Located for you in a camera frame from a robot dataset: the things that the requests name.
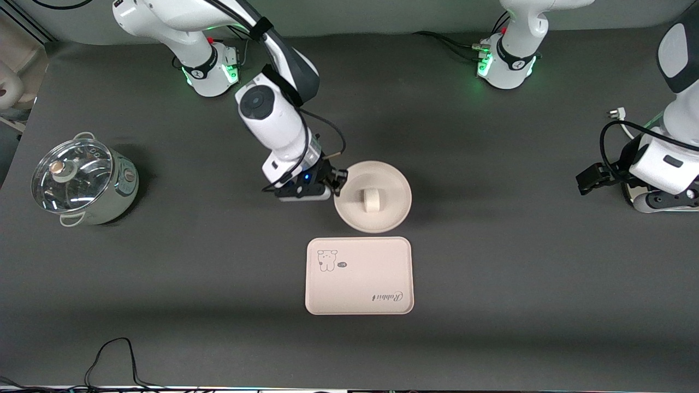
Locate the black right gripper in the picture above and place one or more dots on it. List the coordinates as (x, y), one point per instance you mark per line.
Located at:
(326, 173)

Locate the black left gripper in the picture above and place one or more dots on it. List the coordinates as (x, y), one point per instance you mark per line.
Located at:
(610, 174)

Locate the white steamed bun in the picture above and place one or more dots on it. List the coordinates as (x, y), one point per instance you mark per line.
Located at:
(372, 201)

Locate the round cream plate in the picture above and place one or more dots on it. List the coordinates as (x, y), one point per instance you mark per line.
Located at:
(392, 188)

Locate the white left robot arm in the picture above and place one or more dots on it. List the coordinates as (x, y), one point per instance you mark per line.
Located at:
(669, 161)

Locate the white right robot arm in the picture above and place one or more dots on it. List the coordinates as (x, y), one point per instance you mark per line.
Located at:
(273, 125)

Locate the cream rabbit print tray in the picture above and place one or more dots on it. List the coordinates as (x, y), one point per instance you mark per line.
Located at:
(360, 281)

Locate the steel pot with glass lid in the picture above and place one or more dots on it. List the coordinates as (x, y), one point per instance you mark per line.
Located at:
(123, 191)

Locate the glass pot lid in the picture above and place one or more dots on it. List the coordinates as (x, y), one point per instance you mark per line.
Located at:
(71, 174)

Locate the beige plastic container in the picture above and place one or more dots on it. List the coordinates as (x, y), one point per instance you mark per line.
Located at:
(19, 60)

